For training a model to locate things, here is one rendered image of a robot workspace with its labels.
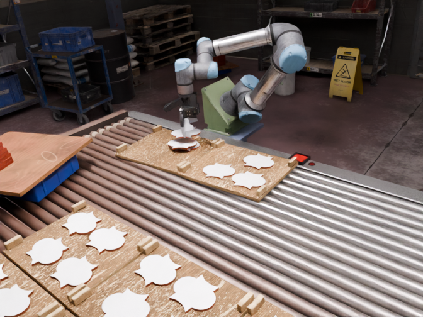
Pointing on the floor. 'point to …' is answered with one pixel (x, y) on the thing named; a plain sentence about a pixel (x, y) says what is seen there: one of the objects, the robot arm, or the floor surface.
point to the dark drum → (120, 43)
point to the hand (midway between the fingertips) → (185, 131)
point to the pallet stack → (160, 34)
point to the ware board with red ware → (225, 66)
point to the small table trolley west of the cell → (60, 107)
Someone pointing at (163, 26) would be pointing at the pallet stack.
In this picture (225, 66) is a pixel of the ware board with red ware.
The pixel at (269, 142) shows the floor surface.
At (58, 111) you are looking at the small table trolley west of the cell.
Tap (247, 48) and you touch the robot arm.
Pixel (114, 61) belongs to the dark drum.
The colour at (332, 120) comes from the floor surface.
